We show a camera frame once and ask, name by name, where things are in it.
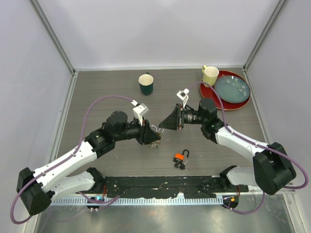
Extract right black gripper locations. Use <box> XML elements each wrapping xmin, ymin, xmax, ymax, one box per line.
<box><xmin>159</xmin><ymin>103</ymin><xmax>207</xmax><ymax>131</ymax></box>

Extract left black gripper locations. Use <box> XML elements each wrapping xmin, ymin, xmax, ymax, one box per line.
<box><xmin>114</xmin><ymin>115</ymin><xmax>160</xmax><ymax>145</ymax></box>

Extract orange black padlock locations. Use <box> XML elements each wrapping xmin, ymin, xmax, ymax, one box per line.
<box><xmin>173</xmin><ymin>149</ymin><xmax>190</xmax><ymax>164</ymax></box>

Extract black-headed keys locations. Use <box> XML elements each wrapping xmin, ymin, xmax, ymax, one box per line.
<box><xmin>174</xmin><ymin>161</ymin><xmax>189</xmax><ymax>171</ymax></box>

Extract keys with panda keychain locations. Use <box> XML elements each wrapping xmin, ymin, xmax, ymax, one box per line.
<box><xmin>156</xmin><ymin>134</ymin><xmax>161</xmax><ymax>143</ymax></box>

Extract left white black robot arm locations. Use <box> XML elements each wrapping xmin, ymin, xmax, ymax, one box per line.
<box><xmin>17</xmin><ymin>111</ymin><xmax>161</xmax><ymax>216</ymax></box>

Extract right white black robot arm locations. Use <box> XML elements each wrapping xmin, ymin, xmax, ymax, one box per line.
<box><xmin>159</xmin><ymin>98</ymin><xmax>296</xmax><ymax>195</ymax></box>

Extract small keys of large padlock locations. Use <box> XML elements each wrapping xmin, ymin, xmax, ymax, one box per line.
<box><xmin>150</xmin><ymin>142</ymin><xmax>159</xmax><ymax>148</ymax></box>

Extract large brass padlock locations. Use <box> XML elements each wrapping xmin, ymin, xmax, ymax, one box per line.
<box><xmin>150</xmin><ymin>125</ymin><xmax>158</xmax><ymax>132</ymax></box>

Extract red round tray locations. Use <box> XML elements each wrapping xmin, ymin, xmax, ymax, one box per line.
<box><xmin>199</xmin><ymin>70</ymin><xmax>251</xmax><ymax>111</ymax></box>

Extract dark green mug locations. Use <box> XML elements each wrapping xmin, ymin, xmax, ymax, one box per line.
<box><xmin>138</xmin><ymin>72</ymin><xmax>154</xmax><ymax>96</ymax></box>

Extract yellow mug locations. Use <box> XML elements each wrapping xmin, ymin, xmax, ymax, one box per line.
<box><xmin>202</xmin><ymin>66</ymin><xmax>219</xmax><ymax>87</ymax></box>

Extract blue ceramic plate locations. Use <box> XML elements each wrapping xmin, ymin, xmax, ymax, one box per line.
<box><xmin>214</xmin><ymin>75</ymin><xmax>250</xmax><ymax>103</ymax></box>

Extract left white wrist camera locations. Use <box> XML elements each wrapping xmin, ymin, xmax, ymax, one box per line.
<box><xmin>133</xmin><ymin>103</ymin><xmax>149</xmax><ymax>126</ymax></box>

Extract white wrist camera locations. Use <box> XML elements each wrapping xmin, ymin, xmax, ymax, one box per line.
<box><xmin>176</xmin><ymin>88</ymin><xmax>190</xmax><ymax>108</ymax></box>
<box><xmin>133</xmin><ymin>103</ymin><xmax>149</xmax><ymax>126</ymax></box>

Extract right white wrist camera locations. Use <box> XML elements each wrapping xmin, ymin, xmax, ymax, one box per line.
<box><xmin>176</xmin><ymin>88</ymin><xmax>190</xmax><ymax>108</ymax></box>

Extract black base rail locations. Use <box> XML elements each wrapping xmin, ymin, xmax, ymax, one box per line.
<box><xmin>99</xmin><ymin>176</ymin><xmax>249</xmax><ymax>199</ymax></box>

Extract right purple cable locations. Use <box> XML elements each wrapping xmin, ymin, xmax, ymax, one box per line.
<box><xmin>186</xmin><ymin>81</ymin><xmax>307</xmax><ymax>215</ymax></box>

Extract white slotted cable duct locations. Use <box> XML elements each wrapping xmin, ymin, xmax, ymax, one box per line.
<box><xmin>51</xmin><ymin>195</ymin><xmax>223</xmax><ymax>206</ymax></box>

